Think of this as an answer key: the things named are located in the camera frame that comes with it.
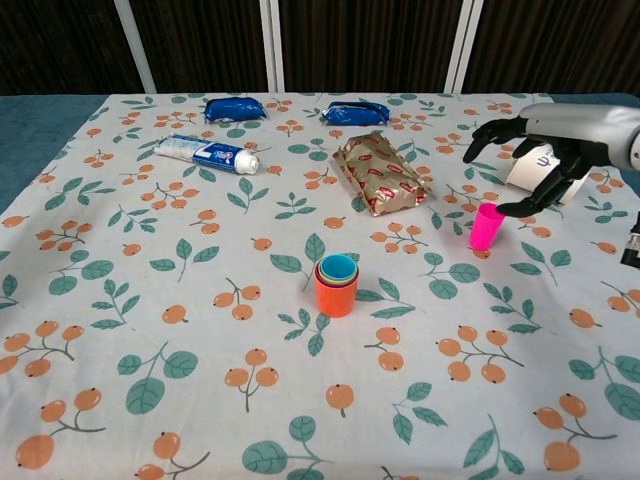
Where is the pink plastic cup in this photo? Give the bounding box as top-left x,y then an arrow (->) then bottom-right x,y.
468,202 -> 505,251

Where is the plump blue snack packet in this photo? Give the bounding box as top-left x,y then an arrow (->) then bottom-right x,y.
204,97 -> 269,125

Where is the orange plastic cup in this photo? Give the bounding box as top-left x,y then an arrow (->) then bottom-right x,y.
313,259 -> 360,318

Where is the gold foil snack packet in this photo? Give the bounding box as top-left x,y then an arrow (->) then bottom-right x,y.
333,132 -> 433,218

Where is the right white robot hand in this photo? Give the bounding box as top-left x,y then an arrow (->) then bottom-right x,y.
462,103 -> 640,219

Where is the white blue toothpaste tube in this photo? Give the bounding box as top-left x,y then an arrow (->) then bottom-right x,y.
153,133 -> 261,176

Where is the light blue plastic cup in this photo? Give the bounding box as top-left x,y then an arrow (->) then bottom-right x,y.
320,253 -> 360,281

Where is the floral tablecloth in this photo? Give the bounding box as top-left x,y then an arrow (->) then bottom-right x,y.
0,92 -> 640,480

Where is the flat blue snack packet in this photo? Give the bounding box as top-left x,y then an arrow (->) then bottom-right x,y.
320,101 -> 391,127

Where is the white paper cup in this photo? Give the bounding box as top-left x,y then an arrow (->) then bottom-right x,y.
504,142 -> 586,205

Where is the yellow plastic cup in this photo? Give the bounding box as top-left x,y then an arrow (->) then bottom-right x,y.
317,262 -> 359,288

